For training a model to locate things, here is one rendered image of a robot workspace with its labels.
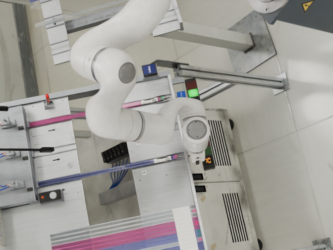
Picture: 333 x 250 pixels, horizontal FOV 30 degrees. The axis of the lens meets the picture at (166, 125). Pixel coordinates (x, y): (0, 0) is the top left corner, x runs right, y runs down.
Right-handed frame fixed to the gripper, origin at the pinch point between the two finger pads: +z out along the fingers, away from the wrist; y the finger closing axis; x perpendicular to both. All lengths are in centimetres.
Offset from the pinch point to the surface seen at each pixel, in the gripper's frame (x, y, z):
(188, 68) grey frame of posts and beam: -5.3, 34.7, 10.6
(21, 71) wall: 91, 119, 187
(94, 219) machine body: 45, -8, 62
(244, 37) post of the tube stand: -37, 59, 54
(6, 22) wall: 95, 155, 183
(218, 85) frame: -19, 35, 39
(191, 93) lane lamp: -3.7, 22.3, 3.4
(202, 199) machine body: -3, -10, 49
